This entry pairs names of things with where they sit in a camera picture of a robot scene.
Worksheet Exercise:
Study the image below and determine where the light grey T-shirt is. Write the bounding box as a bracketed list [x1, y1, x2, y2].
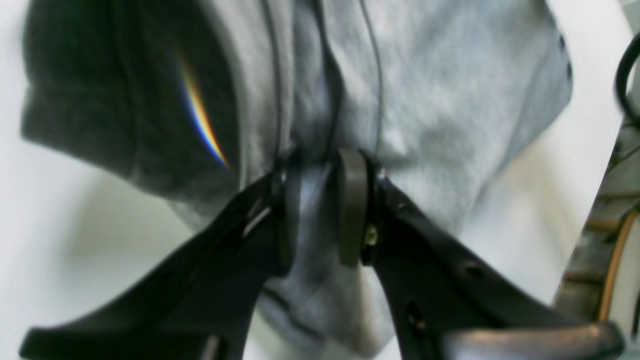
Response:
[21, 0, 573, 359]

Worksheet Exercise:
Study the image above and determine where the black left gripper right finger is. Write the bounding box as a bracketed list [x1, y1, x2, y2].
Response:
[337, 149, 626, 360]

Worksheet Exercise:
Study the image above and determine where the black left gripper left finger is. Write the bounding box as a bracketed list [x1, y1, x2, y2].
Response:
[19, 152, 300, 360]

